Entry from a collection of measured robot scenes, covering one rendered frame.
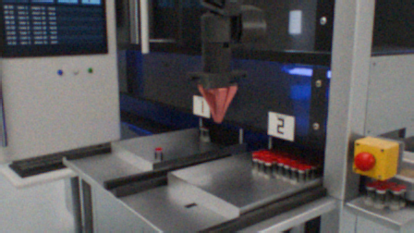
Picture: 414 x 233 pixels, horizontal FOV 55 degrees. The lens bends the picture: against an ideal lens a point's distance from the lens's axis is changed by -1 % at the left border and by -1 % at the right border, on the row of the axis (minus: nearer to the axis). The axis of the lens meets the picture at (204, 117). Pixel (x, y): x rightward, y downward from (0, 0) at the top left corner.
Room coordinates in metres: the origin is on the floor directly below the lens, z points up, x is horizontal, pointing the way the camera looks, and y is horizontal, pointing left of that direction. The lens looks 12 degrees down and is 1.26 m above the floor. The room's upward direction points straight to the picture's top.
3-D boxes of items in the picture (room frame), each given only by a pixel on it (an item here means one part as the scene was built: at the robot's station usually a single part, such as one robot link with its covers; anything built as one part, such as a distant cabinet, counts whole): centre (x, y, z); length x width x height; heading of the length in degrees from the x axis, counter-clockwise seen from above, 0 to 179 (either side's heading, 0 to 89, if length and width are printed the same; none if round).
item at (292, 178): (0.99, -0.19, 0.90); 0.18 x 0.02 x 0.05; 38
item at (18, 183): (1.39, 0.49, 0.79); 0.45 x 0.28 x 0.03; 131
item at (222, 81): (0.76, -0.02, 1.13); 0.07 x 0.07 x 0.09; 37
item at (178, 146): (1.21, 0.08, 0.90); 0.34 x 0.26 x 0.04; 127
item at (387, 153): (0.81, -0.37, 0.99); 0.08 x 0.07 x 0.07; 127
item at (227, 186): (0.94, -0.12, 0.90); 0.34 x 0.26 x 0.04; 128
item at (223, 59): (0.77, -0.02, 1.20); 0.10 x 0.07 x 0.07; 127
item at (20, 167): (1.37, 0.47, 0.82); 0.40 x 0.14 x 0.02; 131
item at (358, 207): (0.83, -0.41, 0.87); 0.14 x 0.13 x 0.02; 127
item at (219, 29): (0.77, -0.03, 1.26); 0.07 x 0.06 x 0.07; 123
